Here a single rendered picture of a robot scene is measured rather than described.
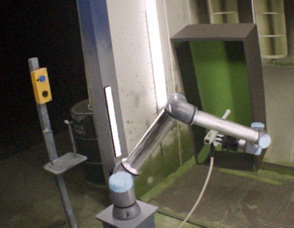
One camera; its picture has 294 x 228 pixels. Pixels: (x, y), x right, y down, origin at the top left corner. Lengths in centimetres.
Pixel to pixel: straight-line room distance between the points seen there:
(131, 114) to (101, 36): 79
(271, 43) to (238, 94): 84
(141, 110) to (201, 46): 83
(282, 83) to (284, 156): 82
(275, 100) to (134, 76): 164
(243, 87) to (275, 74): 109
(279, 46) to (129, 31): 155
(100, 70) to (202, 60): 87
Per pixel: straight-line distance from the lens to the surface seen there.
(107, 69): 283
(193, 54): 294
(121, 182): 209
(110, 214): 228
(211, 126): 201
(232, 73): 290
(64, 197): 301
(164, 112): 210
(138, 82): 313
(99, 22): 277
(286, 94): 385
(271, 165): 374
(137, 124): 318
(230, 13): 375
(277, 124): 379
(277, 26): 354
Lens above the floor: 194
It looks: 19 degrees down
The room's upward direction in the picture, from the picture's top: 7 degrees counter-clockwise
